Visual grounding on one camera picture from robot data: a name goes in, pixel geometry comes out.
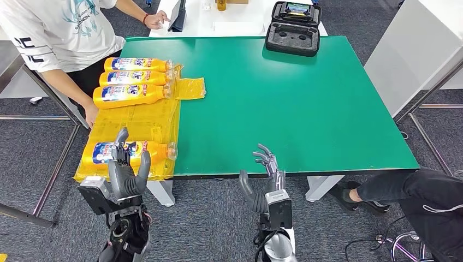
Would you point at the steel table with metal legs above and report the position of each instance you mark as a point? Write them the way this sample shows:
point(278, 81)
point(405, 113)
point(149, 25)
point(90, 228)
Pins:
point(7, 65)

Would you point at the black foam-lined case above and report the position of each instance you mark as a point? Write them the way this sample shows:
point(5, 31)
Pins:
point(293, 41)

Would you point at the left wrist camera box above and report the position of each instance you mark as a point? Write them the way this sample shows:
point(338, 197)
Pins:
point(94, 195)

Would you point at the chrome chair base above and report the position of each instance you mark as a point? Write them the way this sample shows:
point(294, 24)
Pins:
point(396, 247)

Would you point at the handheld controller with screen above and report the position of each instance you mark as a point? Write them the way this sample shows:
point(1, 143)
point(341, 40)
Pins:
point(299, 9)

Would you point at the white table with metal legs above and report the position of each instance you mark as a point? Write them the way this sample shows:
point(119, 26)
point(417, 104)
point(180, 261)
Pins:
point(408, 54)

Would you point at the orange detergent bottle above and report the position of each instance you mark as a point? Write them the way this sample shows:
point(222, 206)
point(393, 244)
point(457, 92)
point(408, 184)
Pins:
point(159, 152)
point(155, 65)
point(155, 79)
point(152, 94)

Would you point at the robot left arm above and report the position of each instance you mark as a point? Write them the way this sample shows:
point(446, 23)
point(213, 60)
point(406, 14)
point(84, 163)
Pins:
point(126, 235)

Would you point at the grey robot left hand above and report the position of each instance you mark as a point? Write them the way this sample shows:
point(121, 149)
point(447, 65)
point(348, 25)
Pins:
point(124, 180)

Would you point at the small amber bottle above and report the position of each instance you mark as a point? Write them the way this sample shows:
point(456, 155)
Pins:
point(222, 5)

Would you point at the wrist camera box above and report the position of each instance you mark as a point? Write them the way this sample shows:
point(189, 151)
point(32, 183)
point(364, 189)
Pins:
point(94, 195)
point(279, 209)

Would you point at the person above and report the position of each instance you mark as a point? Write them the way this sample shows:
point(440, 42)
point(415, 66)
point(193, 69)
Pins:
point(65, 36)
point(390, 190)

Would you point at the small white floor object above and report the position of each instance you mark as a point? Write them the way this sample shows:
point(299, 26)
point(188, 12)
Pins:
point(36, 100)

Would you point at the person's right hand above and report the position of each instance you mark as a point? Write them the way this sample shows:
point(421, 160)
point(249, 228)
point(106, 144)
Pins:
point(91, 114)

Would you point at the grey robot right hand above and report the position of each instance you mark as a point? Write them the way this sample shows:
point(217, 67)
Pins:
point(276, 182)

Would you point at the person's left hand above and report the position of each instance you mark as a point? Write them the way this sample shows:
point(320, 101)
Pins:
point(155, 21)

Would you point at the cardboard box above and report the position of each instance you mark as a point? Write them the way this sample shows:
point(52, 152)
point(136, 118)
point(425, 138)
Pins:
point(238, 1)

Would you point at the dark tablet case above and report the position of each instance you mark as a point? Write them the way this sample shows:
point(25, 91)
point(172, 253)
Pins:
point(179, 20)

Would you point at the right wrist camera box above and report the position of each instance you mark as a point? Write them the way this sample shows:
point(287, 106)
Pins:
point(279, 209)

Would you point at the yellow plastic-wrapped board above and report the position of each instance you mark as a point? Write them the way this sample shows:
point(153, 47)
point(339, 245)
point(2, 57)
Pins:
point(144, 123)

